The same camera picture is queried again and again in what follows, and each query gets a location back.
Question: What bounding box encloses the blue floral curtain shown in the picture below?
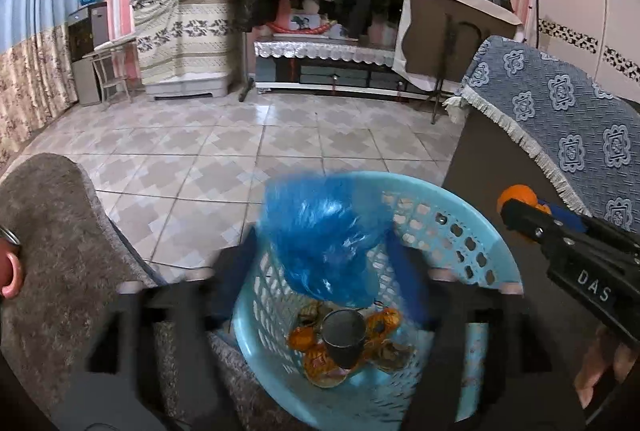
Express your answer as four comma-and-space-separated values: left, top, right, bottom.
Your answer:
0, 0, 87, 152

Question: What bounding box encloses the person's right hand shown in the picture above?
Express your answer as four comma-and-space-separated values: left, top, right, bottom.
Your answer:
574, 325, 637, 408

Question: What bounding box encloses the orange snack packet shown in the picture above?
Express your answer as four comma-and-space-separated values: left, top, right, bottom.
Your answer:
302, 345, 353, 389

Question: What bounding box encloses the brown board on stand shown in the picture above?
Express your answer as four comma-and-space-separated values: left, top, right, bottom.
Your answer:
391, 0, 525, 93

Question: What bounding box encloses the low bench cabinet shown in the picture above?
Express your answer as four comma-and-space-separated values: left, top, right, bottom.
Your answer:
252, 38, 441, 101

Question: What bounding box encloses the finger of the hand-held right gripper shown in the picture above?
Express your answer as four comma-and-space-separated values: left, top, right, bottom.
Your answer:
542, 204, 608, 236
500, 198, 593, 264

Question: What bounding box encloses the blue patterned fringed cloth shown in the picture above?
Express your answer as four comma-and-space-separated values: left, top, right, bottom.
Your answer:
442, 34, 640, 234

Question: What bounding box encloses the pink plastic toy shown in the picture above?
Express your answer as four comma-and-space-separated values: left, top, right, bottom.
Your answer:
0, 225, 25, 301

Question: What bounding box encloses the orange peel piece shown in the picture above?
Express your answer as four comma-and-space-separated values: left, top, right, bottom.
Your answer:
496, 184, 552, 217
367, 307, 404, 336
287, 326, 317, 353

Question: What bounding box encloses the black cup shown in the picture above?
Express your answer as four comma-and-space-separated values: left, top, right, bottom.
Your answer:
319, 308, 368, 371

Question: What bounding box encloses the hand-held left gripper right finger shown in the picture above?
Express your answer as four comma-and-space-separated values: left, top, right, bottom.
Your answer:
385, 238, 586, 431

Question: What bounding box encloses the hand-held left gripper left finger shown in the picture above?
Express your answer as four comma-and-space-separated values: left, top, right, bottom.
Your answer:
50, 238, 263, 431

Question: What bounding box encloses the white lace cloth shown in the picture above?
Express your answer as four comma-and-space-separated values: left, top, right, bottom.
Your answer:
253, 36, 401, 68

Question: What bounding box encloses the blue plastic bag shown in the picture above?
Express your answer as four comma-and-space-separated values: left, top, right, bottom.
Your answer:
256, 174, 396, 309

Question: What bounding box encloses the cabinet with patterned cover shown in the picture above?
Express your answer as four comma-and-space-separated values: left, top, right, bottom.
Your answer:
132, 0, 246, 101

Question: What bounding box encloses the metal stool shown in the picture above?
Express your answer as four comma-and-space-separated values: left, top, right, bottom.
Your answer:
82, 36, 138, 111

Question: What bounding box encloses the light blue plastic basket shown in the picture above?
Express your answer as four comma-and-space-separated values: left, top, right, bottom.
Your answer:
231, 170, 525, 431

